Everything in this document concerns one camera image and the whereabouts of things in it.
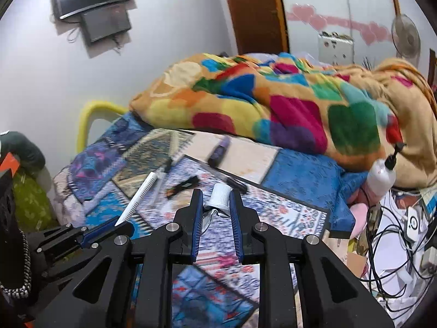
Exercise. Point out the green cloth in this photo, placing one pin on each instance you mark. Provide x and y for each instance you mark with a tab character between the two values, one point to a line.
30	198

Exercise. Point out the pale translucent pen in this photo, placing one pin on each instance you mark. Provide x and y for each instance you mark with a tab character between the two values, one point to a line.
174	141

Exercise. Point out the clear pen black cap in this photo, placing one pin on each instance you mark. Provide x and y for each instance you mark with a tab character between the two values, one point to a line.
162	181

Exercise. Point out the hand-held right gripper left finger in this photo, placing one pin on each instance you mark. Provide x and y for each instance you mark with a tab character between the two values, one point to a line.
197	227

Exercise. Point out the blue patterned quilt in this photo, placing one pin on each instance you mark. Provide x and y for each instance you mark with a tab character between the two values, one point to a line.
293	174

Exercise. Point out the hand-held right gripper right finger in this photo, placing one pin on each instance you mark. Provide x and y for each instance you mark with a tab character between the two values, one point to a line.
235	227

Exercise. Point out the purple marker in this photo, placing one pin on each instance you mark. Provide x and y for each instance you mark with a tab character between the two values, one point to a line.
219	150

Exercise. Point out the colourful heart print blanket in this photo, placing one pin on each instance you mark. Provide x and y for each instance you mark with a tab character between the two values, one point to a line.
273	109

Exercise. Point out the small white cabinet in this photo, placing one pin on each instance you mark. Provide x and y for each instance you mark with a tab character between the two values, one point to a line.
336	49

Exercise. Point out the white wardrobe pink heart stickers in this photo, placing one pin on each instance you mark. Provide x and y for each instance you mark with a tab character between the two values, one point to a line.
341	0

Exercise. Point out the black orange wrapper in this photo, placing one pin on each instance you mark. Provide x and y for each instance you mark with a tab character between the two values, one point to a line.
182	186

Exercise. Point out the white pen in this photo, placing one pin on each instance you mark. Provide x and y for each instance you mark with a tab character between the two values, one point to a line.
140	194

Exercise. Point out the orange box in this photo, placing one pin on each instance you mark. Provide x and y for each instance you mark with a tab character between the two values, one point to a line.
8	164

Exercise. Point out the pink soft item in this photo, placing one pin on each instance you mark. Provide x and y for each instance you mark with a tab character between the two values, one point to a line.
358	211

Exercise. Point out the brown wooden door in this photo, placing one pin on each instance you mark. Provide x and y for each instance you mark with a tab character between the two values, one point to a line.
256	10

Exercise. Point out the small black wall monitor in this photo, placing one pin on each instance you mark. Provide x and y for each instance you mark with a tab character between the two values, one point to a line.
105	24

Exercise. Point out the white capped squeezed tube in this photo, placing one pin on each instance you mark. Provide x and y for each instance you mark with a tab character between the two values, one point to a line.
220	196

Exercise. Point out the wooden headboard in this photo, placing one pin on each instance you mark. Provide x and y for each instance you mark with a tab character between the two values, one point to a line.
433	68

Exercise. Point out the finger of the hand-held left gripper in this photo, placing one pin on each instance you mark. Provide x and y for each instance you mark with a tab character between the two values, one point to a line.
61	270
100	227

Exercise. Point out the dark grey bundle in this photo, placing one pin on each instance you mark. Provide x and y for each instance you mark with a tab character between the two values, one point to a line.
24	148

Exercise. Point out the standing fan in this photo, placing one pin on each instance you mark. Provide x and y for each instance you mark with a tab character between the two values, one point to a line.
405	36

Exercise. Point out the white charger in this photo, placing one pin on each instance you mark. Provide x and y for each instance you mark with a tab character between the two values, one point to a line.
412	225

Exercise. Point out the yellow foam tube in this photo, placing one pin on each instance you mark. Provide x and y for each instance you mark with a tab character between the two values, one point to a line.
83	119

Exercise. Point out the white pump lotion bottle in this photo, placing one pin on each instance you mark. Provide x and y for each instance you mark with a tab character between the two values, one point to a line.
382	177

